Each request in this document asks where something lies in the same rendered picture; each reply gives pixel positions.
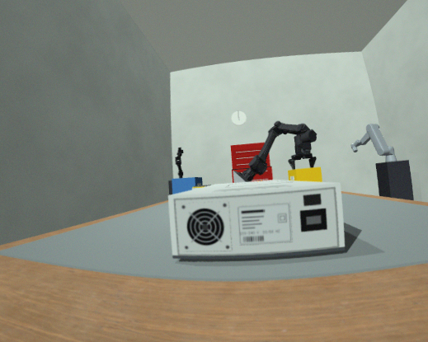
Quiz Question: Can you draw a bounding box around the blue open-top box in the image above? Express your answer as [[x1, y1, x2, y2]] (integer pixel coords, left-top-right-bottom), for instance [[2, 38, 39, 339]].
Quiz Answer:
[[172, 177, 203, 194]]

